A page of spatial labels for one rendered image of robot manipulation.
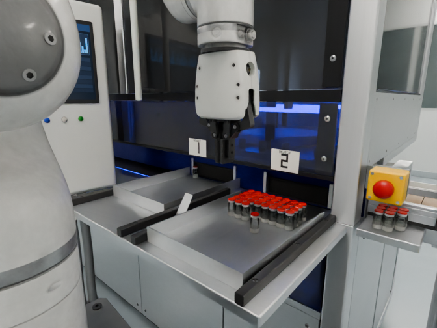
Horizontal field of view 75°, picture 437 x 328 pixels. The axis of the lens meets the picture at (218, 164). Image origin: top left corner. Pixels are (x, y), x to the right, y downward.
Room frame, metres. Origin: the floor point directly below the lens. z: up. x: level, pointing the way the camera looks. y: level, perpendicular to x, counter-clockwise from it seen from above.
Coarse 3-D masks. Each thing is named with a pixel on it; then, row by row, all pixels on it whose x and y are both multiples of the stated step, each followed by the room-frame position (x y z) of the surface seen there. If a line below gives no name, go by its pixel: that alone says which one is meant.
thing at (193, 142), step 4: (192, 140) 1.01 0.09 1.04; (196, 140) 0.99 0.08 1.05; (200, 140) 0.98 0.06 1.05; (204, 140) 0.97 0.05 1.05; (192, 144) 1.01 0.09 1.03; (196, 144) 0.99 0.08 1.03; (200, 144) 0.98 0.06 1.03; (204, 144) 0.97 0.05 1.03; (192, 148) 1.01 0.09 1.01; (196, 148) 0.99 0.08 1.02; (200, 148) 0.98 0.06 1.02; (204, 148) 0.97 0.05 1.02; (192, 152) 1.01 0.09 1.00; (196, 152) 0.99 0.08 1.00; (200, 152) 0.98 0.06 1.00; (204, 152) 0.97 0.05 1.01; (204, 156) 0.97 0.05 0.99
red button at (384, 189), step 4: (380, 180) 0.60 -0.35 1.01; (384, 180) 0.59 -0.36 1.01; (376, 184) 0.59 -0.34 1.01; (380, 184) 0.58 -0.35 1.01; (384, 184) 0.58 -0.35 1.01; (388, 184) 0.58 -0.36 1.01; (392, 184) 0.59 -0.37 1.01; (376, 188) 0.59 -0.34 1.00; (380, 188) 0.58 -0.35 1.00; (384, 188) 0.58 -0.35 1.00; (388, 188) 0.57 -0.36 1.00; (392, 188) 0.57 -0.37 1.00; (376, 192) 0.59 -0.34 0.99; (380, 192) 0.58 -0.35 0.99; (384, 192) 0.58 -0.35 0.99; (388, 192) 0.57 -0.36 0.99; (392, 192) 0.57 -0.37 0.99; (376, 196) 0.59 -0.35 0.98; (380, 196) 0.58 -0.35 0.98; (384, 196) 0.58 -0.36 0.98; (388, 196) 0.57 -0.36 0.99
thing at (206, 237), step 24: (240, 192) 0.82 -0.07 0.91; (192, 216) 0.67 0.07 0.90; (216, 216) 0.71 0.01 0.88; (168, 240) 0.52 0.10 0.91; (192, 240) 0.57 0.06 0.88; (216, 240) 0.57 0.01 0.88; (240, 240) 0.57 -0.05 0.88; (264, 240) 0.57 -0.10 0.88; (288, 240) 0.52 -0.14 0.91; (192, 264) 0.48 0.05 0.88; (216, 264) 0.44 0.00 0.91; (240, 264) 0.48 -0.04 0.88; (264, 264) 0.45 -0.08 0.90
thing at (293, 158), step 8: (272, 152) 0.79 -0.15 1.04; (280, 152) 0.78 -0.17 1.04; (288, 152) 0.76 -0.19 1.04; (296, 152) 0.75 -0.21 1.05; (272, 160) 0.79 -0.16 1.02; (280, 160) 0.78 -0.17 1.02; (288, 160) 0.76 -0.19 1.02; (296, 160) 0.75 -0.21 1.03; (272, 168) 0.79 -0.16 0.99; (280, 168) 0.78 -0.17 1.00; (288, 168) 0.76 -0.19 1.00; (296, 168) 0.75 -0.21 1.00
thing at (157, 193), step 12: (144, 180) 0.97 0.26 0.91; (156, 180) 1.01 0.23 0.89; (168, 180) 1.05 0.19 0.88; (180, 180) 1.05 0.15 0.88; (192, 180) 1.05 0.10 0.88; (204, 180) 1.05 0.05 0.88; (120, 192) 0.85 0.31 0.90; (132, 192) 0.81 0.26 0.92; (144, 192) 0.91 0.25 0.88; (156, 192) 0.91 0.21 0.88; (168, 192) 0.91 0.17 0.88; (180, 192) 0.91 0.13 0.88; (192, 192) 0.91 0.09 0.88; (204, 192) 0.83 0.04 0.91; (144, 204) 0.77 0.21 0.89; (156, 204) 0.73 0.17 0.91; (168, 204) 0.72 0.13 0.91
